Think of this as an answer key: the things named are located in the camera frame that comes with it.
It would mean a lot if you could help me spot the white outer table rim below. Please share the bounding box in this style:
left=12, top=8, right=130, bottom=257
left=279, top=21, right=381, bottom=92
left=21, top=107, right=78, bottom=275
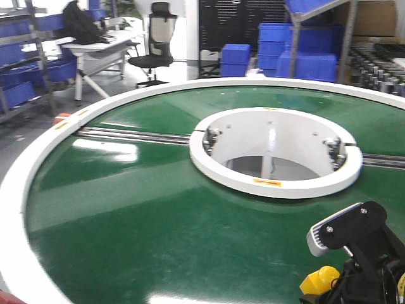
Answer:
left=1, top=78, right=404, bottom=303

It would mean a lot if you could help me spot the grey metal shelf rack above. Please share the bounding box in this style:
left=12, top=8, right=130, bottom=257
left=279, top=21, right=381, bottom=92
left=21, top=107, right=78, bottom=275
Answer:
left=285, top=0, right=358, bottom=84

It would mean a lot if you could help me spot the black pegboard panel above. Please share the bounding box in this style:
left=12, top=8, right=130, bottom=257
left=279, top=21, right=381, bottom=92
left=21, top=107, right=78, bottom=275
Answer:
left=198, top=0, right=290, bottom=79

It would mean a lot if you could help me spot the yellow toy brick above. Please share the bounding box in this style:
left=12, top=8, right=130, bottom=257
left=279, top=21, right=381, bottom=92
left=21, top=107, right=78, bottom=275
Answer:
left=299, top=265, right=340, bottom=295

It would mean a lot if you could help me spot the metal rail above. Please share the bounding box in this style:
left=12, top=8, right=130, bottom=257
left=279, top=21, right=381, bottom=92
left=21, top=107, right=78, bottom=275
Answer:
left=75, top=127, right=190, bottom=146
left=363, top=153, right=404, bottom=170

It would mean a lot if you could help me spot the small blue crate stack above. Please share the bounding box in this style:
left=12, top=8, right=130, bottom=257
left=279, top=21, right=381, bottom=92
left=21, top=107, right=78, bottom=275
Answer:
left=220, top=44, right=251, bottom=77

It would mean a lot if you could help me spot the white inner hub ring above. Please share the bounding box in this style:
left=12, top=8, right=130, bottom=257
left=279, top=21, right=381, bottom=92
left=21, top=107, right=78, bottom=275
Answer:
left=189, top=106, right=363, bottom=200

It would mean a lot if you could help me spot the blue tilted shelf bin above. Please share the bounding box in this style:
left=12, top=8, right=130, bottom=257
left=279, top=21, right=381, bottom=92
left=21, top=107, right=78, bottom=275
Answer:
left=284, top=0, right=332, bottom=13

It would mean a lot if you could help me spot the tall blue crate stack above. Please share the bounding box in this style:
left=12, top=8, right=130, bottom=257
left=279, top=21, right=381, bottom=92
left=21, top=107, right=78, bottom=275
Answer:
left=258, top=23, right=292, bottom=70

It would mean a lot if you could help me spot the large blue floor crate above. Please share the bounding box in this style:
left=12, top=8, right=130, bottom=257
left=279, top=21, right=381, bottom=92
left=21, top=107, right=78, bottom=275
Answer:
left=275, top=51, right=337, bottom=82

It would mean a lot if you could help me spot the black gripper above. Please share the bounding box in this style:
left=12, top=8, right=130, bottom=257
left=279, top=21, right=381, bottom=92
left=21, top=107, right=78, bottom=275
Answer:
left=299, top=258, right=404, bottom=303

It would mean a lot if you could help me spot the right metal rail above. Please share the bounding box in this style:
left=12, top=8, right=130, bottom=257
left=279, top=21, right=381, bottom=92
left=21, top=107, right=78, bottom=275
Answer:
left=363, top=153, right=404, bottom=170

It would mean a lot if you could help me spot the black mesh office chair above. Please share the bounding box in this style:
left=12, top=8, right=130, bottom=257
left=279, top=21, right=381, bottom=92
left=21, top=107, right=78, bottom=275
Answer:
left=128, top=1, right=177, bottom=88

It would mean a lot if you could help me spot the left blue storage rack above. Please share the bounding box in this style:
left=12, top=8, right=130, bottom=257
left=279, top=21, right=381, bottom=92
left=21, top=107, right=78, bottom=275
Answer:
left=1, top=1, right=76, bottom=122

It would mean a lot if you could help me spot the roller conveyor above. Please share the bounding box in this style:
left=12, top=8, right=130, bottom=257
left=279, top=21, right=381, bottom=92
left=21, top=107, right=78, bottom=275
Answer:
left=349, top=42, right=404, bottom=97

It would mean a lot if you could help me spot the cardboard box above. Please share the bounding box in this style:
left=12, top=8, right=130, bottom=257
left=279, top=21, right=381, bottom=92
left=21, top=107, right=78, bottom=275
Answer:
left=352, top=1, right=403, bottom=44

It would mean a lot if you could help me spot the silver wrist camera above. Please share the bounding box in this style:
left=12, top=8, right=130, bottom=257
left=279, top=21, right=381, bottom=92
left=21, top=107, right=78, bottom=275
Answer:
left=306, top=202, right=363, bottom=257

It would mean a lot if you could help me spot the white office desk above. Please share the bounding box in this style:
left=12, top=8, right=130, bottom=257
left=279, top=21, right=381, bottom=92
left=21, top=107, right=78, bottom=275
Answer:
left=62, top=30, right=146, bottom=103

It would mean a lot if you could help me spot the black backpack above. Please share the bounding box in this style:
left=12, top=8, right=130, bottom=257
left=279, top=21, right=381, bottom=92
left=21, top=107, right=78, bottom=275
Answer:
left=62, top=1, right=108, bottom=45

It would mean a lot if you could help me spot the left metal rail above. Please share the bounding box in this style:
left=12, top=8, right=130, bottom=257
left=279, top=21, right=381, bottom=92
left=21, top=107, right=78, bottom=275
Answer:
left=75, top=127, right=190, bottom=146

